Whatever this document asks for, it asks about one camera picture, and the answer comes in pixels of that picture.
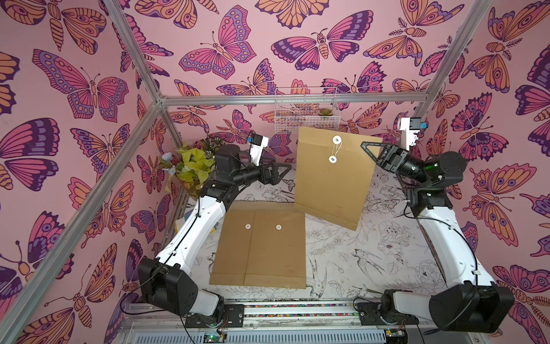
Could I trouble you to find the aluminium frame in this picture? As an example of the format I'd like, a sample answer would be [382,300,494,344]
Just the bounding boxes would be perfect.
[1,1,492,343]

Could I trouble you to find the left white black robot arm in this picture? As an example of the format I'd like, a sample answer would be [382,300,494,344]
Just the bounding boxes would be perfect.
[137,144,292,327]

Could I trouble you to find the small green succulent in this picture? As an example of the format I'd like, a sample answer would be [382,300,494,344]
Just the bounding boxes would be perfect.
[318,108,333,117]

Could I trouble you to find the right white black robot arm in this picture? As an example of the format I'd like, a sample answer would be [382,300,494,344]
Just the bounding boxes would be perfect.
[361,141,514,333]

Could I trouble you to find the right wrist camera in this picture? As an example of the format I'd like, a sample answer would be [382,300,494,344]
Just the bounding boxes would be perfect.
[398,117,428,151]

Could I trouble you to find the kraft file bag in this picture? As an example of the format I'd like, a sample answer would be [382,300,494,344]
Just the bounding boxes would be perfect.
[209,202,256,287]
[244,202,307,290]
[294,127,382,231]

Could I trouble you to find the potted plant in glass vase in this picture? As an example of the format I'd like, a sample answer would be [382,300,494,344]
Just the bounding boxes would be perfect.
[160,137,223,201]

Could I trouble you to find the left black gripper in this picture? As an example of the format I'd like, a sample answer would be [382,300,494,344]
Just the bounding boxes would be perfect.
[231,157,290,190]

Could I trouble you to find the white wire basket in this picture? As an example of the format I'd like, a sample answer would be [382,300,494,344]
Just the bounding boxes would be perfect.
[273,91,341,134]

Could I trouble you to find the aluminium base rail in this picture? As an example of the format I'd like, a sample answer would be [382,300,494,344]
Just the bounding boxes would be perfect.
[114,299,494,343]

